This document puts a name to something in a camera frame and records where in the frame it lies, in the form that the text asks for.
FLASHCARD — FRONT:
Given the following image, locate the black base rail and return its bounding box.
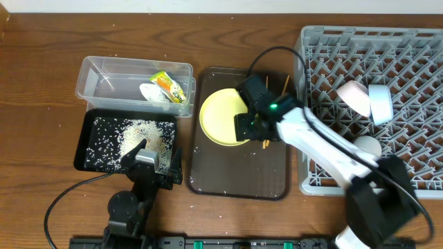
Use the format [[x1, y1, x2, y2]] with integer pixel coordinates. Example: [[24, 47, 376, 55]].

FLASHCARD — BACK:
[[69, 237, 336, 249]]

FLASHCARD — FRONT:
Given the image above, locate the wooden chopstick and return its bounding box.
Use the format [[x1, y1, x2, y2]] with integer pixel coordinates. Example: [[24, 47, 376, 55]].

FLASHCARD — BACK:
[[264, 75, 291, 148], [262, 77, 269, 149]]

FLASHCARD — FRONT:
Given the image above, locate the pink bowl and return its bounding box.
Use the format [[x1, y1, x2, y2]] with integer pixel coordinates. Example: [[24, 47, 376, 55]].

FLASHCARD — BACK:
[[336, 80, 371, 118]]

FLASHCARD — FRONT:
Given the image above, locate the dark brown serving tray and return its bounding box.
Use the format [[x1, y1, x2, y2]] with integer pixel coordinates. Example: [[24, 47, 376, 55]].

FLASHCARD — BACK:
[[186, 67, 291, 201]]

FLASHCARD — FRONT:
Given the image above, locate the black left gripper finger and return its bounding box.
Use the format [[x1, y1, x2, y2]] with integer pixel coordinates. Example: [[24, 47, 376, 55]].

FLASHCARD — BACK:
[[120, 139, 147, 168], [171, 148, 183, 178]]

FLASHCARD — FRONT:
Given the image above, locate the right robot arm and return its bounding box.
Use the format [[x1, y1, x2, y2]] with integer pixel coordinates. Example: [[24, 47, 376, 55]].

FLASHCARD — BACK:
[[234, 75, 422, 248]]

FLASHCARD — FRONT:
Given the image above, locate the light blue bowl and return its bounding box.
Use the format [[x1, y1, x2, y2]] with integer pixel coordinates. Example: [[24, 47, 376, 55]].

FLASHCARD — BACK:
[[368, 84, 394, 125]]

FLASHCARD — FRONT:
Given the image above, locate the white cup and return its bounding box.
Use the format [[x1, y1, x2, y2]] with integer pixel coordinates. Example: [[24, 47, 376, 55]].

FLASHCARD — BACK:
[[353, 136, 381, 157]]

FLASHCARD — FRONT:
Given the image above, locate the grey plastic dishwasher rack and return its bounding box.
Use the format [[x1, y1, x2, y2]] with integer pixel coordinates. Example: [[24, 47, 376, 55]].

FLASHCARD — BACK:
[[294, 26, 442, 199]]

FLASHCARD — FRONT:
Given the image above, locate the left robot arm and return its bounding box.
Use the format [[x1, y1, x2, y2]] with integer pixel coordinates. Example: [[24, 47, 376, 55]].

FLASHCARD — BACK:
[[100, 139, 183, 248]]

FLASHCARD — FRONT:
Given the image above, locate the clear plastic waste bin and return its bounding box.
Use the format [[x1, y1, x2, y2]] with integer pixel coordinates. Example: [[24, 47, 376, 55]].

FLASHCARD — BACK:
[[75, 56, 196, 118]]

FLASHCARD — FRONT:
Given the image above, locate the black tray with rice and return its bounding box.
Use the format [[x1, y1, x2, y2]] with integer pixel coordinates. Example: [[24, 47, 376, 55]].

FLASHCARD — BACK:
[[73, 109, 177, 175]]

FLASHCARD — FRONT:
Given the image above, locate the yellow plate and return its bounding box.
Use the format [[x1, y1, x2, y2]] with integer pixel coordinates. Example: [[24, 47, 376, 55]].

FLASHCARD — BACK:
[[199, 89, 248, 147]]

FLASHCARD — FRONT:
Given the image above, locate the orange green snack wrapper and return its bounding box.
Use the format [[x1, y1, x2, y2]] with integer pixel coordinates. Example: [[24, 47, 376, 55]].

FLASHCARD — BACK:
[[150, 71, 186, 103]]

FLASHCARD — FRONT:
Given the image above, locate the white paper napkin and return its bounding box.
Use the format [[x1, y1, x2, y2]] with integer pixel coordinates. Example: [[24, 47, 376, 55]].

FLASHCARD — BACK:
[[139, 83, 170, 102]]

